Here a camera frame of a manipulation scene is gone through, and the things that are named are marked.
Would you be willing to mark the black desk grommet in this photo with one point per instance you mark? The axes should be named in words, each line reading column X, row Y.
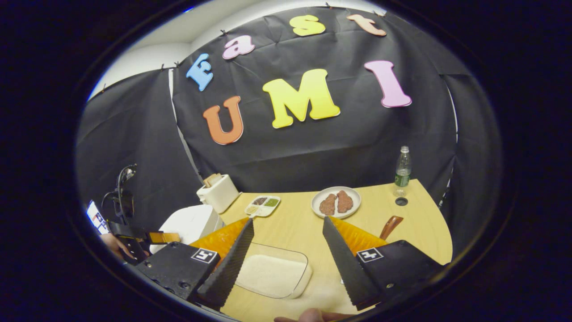
column 401, row 201

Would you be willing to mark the white round plate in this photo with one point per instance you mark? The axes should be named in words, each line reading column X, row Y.
column 357, row 201

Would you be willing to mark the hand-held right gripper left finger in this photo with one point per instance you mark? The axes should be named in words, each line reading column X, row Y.
column 228, row 268

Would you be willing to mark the toast slice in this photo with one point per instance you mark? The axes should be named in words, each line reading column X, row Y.
column 208, row 181
column 216, row 178

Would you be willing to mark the brown meat piece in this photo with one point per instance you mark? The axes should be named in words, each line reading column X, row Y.
column 344, row 201
column 328, row 204

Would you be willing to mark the wooden spoon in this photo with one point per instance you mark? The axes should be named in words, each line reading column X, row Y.
column 391, row 226

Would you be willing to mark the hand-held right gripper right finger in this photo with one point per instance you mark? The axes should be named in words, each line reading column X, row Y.
column 346, row 264

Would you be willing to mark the white rice cooker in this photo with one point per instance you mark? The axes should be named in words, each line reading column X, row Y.
column 192, row 223

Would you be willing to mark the white toaster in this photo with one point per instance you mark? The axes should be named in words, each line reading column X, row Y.
column 221, row 197

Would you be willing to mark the white divided seasoning dish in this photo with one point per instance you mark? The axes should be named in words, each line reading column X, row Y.
column 263, row 205

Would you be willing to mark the clear bottle green label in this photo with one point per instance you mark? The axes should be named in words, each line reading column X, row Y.
column 402, row 176

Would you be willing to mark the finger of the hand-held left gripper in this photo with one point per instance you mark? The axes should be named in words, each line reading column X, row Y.
column 164, row 237

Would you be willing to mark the clear glass tray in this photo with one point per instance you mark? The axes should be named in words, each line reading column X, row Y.
column 308, row 273

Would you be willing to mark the computer monitor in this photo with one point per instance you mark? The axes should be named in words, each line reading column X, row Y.
column 97, row 218

